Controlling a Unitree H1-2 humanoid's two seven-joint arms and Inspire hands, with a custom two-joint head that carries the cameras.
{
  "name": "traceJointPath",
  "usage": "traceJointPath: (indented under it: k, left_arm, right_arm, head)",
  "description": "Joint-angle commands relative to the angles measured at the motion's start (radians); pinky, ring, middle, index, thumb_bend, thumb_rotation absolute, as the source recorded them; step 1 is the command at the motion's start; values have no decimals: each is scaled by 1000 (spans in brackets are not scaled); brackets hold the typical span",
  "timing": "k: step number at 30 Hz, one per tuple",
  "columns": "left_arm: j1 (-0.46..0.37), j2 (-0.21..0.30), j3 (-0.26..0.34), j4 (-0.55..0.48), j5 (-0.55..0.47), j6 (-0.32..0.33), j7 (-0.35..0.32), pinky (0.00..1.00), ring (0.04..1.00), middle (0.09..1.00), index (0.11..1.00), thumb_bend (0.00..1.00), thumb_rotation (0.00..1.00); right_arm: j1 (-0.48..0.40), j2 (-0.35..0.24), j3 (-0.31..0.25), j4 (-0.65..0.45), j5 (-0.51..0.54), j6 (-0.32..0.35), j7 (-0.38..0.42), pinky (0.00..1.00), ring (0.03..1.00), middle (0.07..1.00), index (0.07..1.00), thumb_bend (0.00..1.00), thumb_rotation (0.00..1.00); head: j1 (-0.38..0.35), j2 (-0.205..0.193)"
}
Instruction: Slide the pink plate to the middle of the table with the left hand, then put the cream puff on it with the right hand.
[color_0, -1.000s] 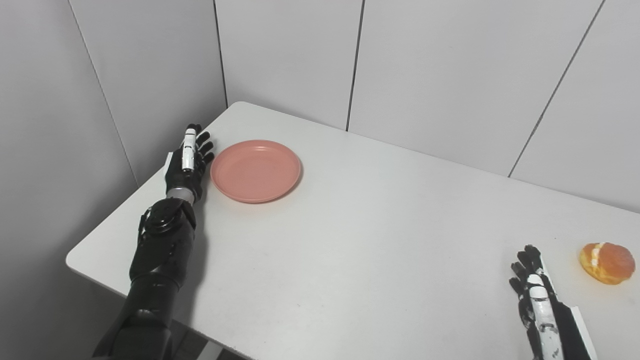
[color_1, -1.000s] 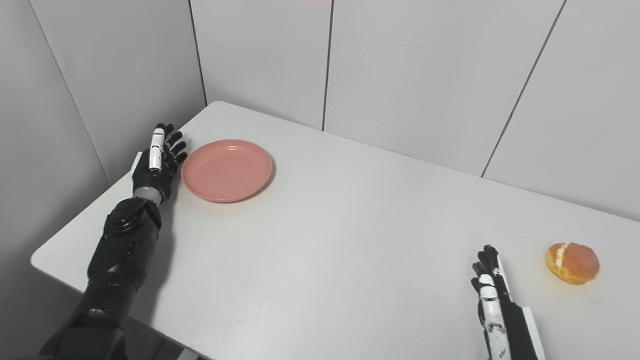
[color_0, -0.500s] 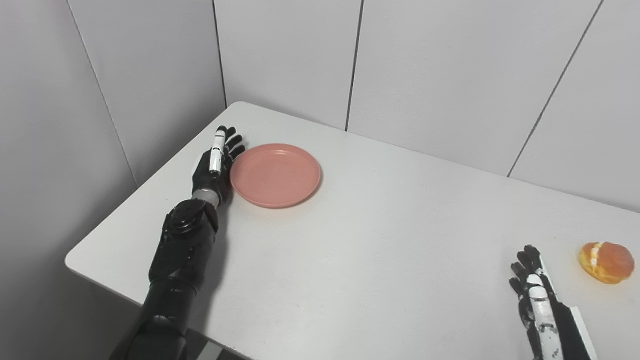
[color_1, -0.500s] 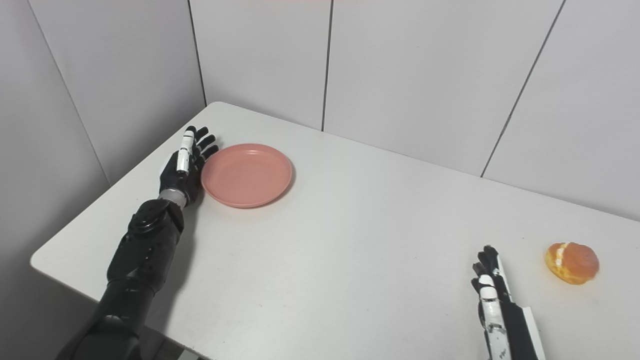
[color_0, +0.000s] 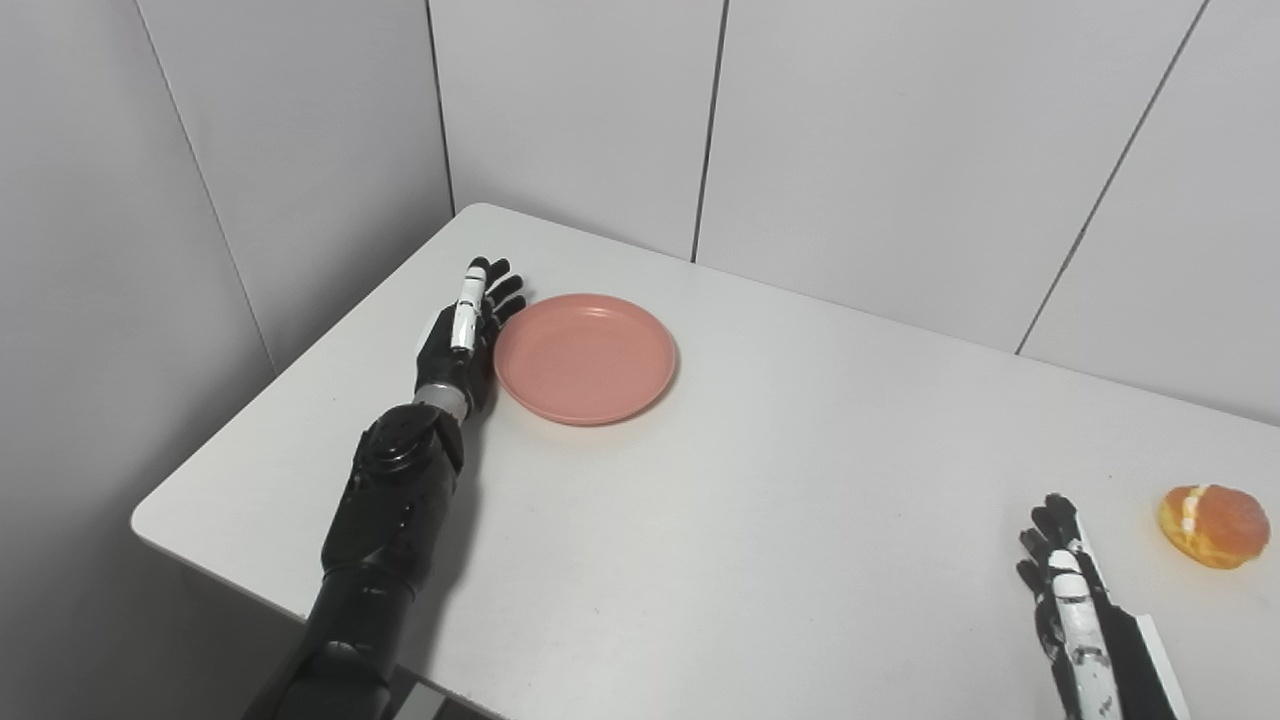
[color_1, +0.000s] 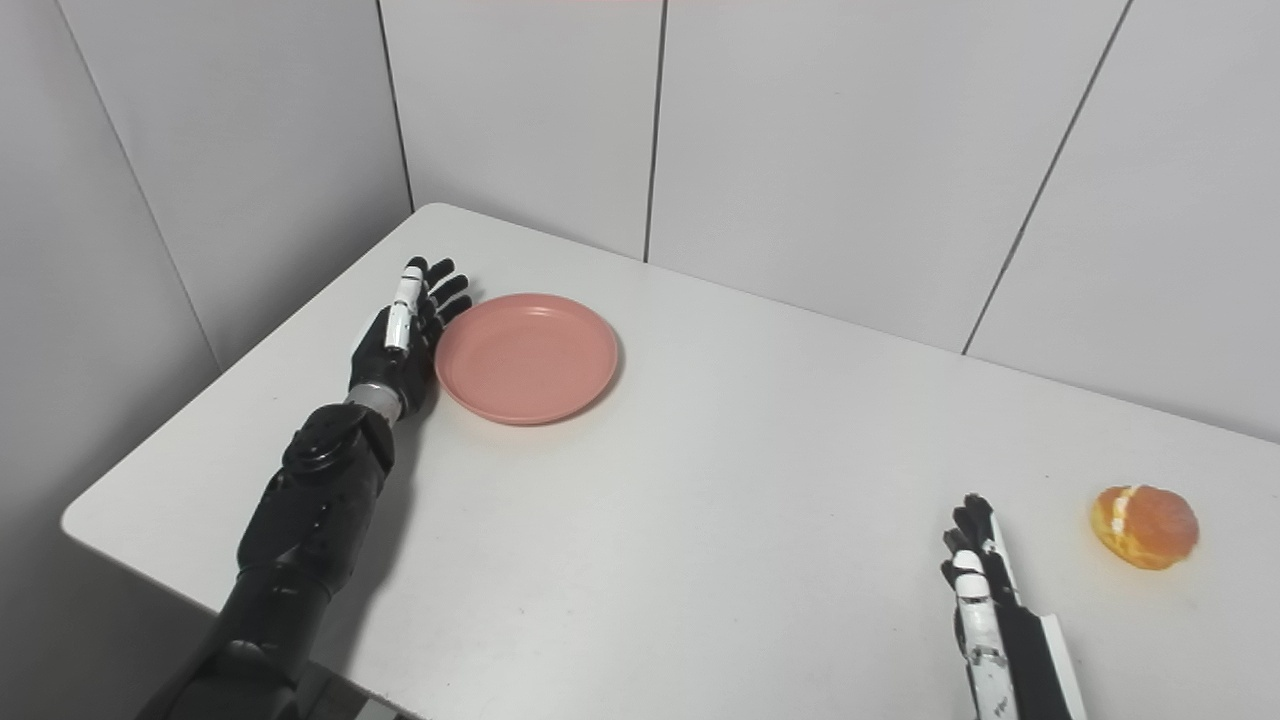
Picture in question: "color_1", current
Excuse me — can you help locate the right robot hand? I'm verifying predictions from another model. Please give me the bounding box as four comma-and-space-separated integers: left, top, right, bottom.
940, 493, 1089, 720

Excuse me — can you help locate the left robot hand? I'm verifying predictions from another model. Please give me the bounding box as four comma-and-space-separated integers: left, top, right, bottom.
347, 256, 474, 420

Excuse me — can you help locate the cream puff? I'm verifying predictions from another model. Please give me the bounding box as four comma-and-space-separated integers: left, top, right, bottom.
1090, 484, 1200, 571

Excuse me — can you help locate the pink round plate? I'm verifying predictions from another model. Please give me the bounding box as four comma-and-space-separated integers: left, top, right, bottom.
434, 292, 620, 427

